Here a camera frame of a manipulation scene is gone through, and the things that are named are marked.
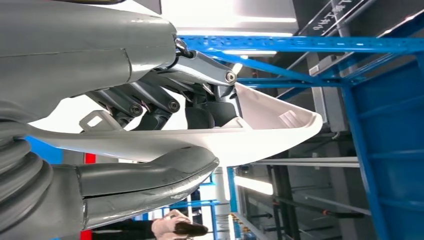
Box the blue metal shelf rack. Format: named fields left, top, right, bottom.
left=26, top=19, right=424, bottom=240

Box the person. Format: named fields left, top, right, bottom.
left=92, top=209, right=210, bottom=240

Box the dark sign with white characters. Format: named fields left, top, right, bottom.
left=296, top=0, right=369, bottom=37

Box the grey wall box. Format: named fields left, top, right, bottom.
left=308, top=54, right=349, bottom=133

